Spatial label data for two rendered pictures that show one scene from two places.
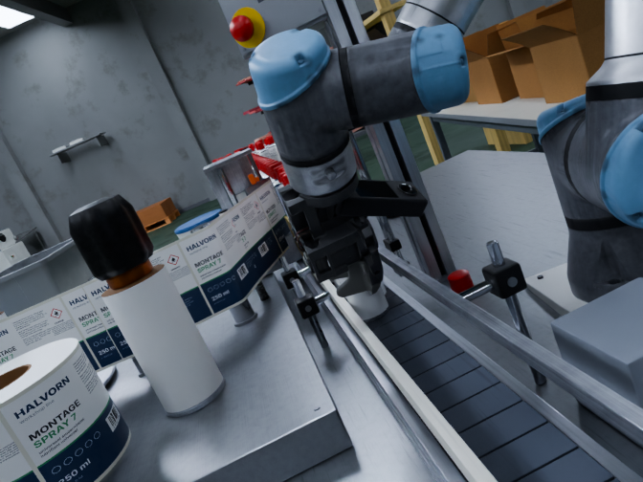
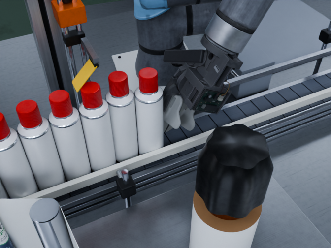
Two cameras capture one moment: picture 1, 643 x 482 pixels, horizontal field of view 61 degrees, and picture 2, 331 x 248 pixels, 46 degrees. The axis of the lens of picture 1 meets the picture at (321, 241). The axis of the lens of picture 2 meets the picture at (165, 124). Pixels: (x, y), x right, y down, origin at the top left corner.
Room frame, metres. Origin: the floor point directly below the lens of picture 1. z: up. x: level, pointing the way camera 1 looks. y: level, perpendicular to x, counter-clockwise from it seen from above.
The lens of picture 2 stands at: (0.89, 0.49, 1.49)
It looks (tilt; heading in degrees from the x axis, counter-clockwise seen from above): 44 degrees down; 250
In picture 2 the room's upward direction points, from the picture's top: straight up
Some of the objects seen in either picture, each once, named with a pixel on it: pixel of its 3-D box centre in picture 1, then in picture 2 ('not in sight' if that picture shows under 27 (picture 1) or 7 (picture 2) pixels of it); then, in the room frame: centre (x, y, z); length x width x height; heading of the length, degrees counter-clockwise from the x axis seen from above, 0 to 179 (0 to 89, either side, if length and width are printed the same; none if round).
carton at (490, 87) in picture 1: (501, 61); not in sight; (2.97, -1.27, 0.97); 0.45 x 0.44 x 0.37; 90
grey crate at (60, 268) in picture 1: (42, 279); not in sight; (2.71, 1.33, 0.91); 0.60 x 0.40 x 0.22; 0
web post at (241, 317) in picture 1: (223, 273); (58, 246); (0.94, 0.18, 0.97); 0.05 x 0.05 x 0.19
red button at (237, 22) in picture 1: (243, 28); not in sight; (0.90, -0.02, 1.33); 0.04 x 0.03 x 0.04; 61
